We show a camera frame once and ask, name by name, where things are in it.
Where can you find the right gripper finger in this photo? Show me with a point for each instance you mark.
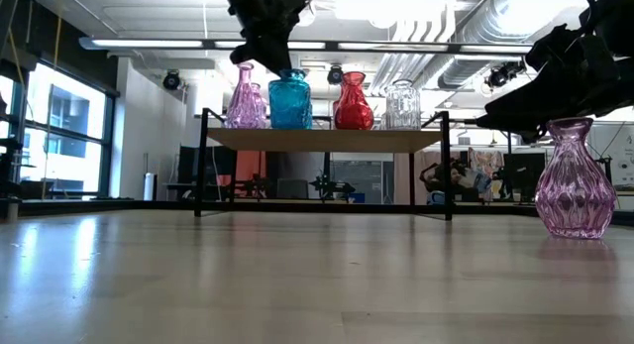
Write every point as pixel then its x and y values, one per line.
pixel 510 122
pixel 520 101

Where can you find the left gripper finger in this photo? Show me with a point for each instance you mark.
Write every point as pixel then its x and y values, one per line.
pixel 285 54
pixel 255 54

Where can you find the teal round glass vase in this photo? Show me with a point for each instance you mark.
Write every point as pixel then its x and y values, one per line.
pixel 290 106

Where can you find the purple glass cone vase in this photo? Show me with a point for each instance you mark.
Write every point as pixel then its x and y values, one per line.
pixel 241 106

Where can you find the red bulbous glass vase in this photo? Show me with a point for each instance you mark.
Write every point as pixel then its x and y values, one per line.
pixel 353 111

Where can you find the wooden shelf with black frame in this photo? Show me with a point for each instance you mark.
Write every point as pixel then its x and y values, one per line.
pixel 322 141

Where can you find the purple bulbous glass vase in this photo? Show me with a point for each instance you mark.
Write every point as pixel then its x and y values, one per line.
pixel 574 195

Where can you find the small clear glass vase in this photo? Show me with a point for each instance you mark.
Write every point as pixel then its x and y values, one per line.
pixel 403 108

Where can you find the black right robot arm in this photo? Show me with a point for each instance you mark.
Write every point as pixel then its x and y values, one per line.
pixel 616 17

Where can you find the black background robot arm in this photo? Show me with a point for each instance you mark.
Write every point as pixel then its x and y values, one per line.
pixel 327 186
pixel 252 186

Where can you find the black framed background table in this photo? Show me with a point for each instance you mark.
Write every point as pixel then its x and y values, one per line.
pixel 510 146

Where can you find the black stage spotlight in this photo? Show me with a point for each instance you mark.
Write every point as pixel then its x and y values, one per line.
pixel 335 75
pixel 502 74
pixel 171 80

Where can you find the white round ceiling lamp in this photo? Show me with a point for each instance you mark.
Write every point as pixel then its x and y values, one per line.
pixel 310 17

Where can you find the floral cloth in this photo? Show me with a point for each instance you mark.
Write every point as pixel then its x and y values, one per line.
pixel 483 158

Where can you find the person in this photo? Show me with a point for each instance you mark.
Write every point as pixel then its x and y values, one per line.
pixel 458 175

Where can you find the white printed panel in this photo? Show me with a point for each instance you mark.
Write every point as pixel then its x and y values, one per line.
pixel 625 160

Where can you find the blue round object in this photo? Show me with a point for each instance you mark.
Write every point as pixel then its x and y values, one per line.
pixel 436 198

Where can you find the linear ceiling light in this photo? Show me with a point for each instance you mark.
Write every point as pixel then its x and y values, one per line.
pixel 148 43

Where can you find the orange partition panel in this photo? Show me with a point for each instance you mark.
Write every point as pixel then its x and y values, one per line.
pixel 247 163

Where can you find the grey box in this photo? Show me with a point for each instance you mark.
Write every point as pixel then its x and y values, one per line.
pixel 292 189

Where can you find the white cylinder canister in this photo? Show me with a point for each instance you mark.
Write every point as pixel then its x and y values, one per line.
pixel 149 185

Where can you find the large window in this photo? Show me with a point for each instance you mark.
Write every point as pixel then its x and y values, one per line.
pixel 74 131

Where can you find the black side rack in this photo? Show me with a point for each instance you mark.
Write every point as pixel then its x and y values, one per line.
pixel 10 160

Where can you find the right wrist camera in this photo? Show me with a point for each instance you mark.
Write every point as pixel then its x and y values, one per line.
pixel 535 135

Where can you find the silver air duct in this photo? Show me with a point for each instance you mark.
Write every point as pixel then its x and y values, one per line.
pixel 495 17

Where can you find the black aluminium table frame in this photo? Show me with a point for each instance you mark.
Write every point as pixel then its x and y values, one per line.
pixel 89 206

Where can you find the short grey post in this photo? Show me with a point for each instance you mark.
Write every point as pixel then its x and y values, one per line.
pixel 12 210

